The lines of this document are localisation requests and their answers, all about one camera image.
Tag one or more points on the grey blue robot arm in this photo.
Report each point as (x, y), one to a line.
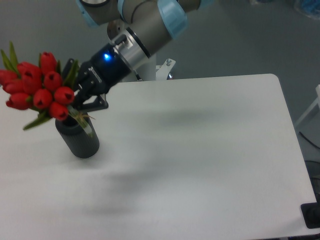
(151, 24)

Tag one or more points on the white frame at right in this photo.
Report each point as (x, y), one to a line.
(310, 112)

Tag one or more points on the red tulip bouquet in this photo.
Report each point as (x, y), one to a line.
(39, 87)

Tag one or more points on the white metal base bracket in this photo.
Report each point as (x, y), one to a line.
(164, 71)

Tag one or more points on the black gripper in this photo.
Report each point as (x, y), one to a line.
(94, 78)

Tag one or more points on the black ribbed cylindrical vase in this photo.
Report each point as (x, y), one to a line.
(81, 144)

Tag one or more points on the black device at table edge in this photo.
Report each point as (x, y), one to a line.
(311, 215)

